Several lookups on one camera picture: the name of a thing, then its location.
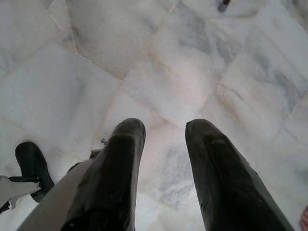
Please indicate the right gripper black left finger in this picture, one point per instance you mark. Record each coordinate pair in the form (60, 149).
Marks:
(113, 183)

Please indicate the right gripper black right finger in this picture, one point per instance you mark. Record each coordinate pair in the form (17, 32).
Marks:
(223, 187)

